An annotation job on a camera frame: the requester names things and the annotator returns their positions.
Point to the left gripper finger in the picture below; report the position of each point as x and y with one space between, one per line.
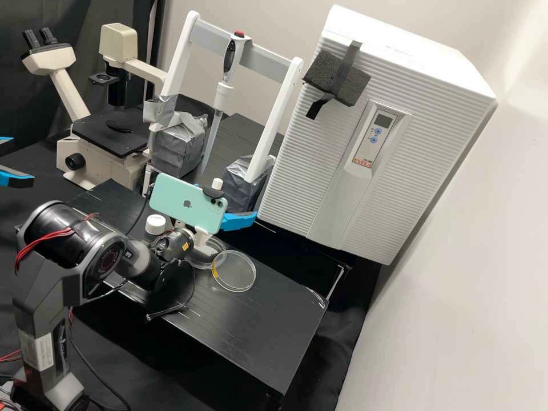
4 142
15 179

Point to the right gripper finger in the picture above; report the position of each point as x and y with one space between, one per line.
238 221

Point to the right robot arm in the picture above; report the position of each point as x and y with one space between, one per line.
51 291

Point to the white-capped bottle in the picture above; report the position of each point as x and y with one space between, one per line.
156 224

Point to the grey taped block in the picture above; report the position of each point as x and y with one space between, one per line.
239 184
175 143

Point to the petri dish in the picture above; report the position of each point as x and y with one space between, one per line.
233 271
210 250

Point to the black platform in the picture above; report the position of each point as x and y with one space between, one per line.
239 141
312 274
239 329

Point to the cream microscope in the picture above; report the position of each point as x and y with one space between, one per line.
100 150

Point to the incubator door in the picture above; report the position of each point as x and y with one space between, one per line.
317 171

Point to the white pipette stand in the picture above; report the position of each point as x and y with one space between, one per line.
274 124

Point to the pipette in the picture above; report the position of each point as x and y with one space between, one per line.
226 92

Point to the white incubator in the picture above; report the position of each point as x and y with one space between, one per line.
411 47

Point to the right wrist camera phone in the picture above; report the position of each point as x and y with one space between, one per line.
184 203

